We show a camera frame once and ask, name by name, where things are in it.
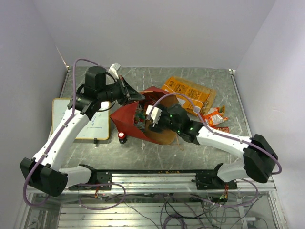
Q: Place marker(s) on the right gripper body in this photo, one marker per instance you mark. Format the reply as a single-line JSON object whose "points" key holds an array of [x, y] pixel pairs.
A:
{"points": [[164, 122]]}

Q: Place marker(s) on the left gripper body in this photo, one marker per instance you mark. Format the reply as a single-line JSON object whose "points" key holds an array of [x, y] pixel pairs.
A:
{"points": [[117, 92]]}

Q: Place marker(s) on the red brown paper bag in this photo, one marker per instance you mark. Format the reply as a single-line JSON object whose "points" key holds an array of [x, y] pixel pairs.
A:
{"points": [[123, 119]]}

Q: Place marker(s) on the large yellow chips bag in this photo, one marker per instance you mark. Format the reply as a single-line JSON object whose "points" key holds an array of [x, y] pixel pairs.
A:
{"points": [[193, 91]]}

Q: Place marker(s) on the orange snack packet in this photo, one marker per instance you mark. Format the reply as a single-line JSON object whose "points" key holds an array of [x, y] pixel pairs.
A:
{"points": [[215, 116]]}

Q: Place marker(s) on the red snack packet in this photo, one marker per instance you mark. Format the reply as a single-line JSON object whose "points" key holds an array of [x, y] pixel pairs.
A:
{"points": [[223, 129]]}

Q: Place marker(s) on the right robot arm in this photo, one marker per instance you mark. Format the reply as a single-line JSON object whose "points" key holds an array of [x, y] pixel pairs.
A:
{"points": [[256, 157]]}

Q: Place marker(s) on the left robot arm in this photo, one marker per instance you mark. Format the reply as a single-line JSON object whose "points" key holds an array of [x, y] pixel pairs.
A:
{"points": [[43, 171]]}

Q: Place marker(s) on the colourful candy packet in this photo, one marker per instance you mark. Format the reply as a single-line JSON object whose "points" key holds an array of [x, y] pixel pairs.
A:
{"points": [[140, 115]]}

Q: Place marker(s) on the small whiteboard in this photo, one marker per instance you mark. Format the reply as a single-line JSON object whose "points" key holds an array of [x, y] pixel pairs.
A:
{"points": [[97, 128]]}

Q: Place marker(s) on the red white black button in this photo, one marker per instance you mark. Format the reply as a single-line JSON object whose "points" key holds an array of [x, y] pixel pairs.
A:
{"points": [[122, 137]]}

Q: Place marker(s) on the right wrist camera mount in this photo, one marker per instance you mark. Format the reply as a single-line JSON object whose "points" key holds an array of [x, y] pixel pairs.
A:
{"points": [[154, 114]]}

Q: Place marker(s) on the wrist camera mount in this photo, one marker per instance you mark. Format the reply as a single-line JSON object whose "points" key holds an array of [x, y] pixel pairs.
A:
{"points": [[154, 114], [113, 70]]}

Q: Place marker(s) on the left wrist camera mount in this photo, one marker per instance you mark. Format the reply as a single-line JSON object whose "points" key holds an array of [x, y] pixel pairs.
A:
{"points": [[113, 70]]}

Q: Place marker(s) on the aluminium frame rail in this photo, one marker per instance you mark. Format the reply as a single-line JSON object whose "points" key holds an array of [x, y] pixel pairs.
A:
{"points": [[176, 183]]}

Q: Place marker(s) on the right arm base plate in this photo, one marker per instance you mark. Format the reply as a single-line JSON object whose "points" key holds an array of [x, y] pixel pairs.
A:
{"points": [[208, 181]]}

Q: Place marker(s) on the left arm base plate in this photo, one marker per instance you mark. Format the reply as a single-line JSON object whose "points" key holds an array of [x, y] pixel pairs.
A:
{"points": [[96, 178]]}

